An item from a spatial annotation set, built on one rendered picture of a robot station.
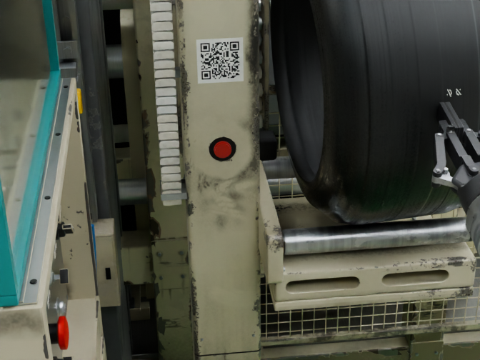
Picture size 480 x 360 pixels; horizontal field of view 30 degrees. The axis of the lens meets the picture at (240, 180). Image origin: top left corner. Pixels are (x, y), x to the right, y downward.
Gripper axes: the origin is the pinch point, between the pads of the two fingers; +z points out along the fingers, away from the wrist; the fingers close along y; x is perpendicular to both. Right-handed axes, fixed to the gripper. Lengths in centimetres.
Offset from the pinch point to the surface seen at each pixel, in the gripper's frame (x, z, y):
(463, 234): 30.6, 10.7, -10.0
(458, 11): -12.3, 10.6, -2.6
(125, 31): 33, 99, 49
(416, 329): 96, 50, -20
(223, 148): 15.7, 20.1, 31.1
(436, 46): -8.6, 7.4, 1.1
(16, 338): -11, -47, 56
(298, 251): 31.6, 10.6, 19.2
